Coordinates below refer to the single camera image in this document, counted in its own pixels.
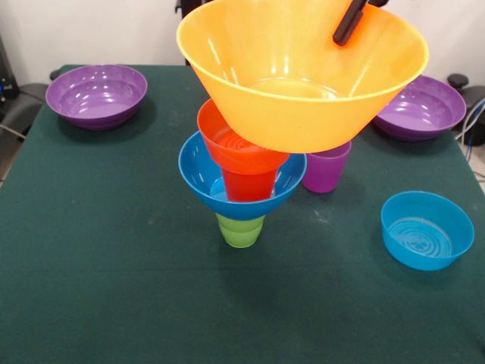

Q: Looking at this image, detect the purple plastic bowl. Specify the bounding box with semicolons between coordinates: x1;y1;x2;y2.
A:
45;64;149;132
373;74;468;142

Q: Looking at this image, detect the orange plastic cup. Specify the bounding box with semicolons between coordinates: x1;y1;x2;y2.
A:
221;168;280;202

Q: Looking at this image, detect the green plastic cup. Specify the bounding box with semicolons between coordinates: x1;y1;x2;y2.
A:
214;212;267;249

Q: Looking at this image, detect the purple plastic cup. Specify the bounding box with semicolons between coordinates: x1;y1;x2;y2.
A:
302;140;352;194

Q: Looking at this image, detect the deep blue plastic bowl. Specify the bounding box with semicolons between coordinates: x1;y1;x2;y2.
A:
178;130;308;221

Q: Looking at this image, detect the yellow plastic bowl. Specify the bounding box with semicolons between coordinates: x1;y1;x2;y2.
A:
176;0;430;155

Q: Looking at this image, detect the blue cable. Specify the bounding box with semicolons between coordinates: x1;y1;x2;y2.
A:
464;96;485;148

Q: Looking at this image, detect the low blue plastic bowl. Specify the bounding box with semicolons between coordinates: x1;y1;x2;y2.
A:
380;190;475;271

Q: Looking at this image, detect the white cable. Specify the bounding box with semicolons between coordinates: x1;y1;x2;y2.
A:
454;98;485;142
0;123;27;140

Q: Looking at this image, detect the orange plastic bowl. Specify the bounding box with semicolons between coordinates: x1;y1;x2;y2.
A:
196;98;292;176

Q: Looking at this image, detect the dark green table cloth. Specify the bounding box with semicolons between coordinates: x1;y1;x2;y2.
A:
0;64;485;364

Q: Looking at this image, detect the black round knob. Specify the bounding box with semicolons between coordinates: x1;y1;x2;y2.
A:
446;74;471;91

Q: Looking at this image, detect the black device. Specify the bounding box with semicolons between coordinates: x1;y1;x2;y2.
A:
0;36;20;102

